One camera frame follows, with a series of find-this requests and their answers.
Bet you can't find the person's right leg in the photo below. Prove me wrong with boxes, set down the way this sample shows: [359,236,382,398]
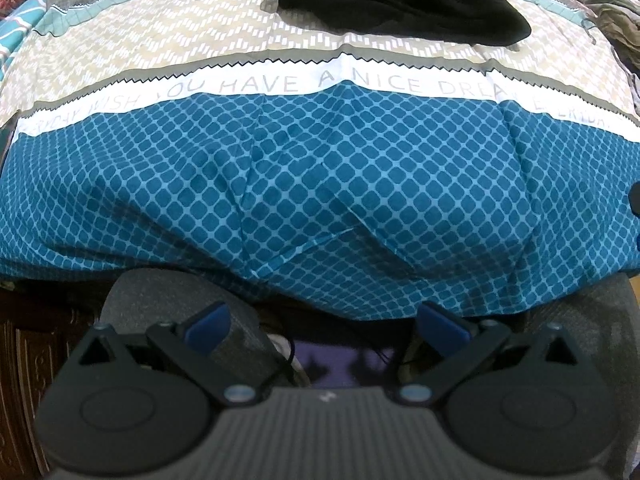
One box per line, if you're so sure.
[492,271,640,376]

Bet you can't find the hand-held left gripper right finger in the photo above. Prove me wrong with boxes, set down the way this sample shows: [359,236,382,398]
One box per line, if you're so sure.
[399,302,574,406]

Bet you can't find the carved wooden bed frame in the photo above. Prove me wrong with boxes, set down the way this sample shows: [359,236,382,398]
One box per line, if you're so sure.
[0,280,103,480]

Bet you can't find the black pants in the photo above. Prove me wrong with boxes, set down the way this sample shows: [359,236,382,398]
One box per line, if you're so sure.
[262,0,532,47]

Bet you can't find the blue and beige patterned bedsheet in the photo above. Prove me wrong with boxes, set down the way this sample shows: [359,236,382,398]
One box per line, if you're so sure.
[0,0,640,324]

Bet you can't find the olive green cloth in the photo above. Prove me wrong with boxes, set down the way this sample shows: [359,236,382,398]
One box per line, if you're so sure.
[582,0,640,72]

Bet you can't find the black cable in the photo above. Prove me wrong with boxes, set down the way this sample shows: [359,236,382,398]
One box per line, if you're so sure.
[345,321,418,366]

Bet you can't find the teal patterned pillow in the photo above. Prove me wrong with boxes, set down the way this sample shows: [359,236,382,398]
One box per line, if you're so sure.
[0,0,50,88]

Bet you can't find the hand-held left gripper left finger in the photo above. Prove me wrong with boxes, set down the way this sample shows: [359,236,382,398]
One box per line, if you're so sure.
[75,301,262,406]

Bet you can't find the person's leg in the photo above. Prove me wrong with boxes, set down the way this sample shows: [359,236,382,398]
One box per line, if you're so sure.
[99,268,283,387]
[492,271,640,376]

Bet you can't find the person's left leg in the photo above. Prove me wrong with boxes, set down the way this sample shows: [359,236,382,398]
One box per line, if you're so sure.
[99,268,283,387]

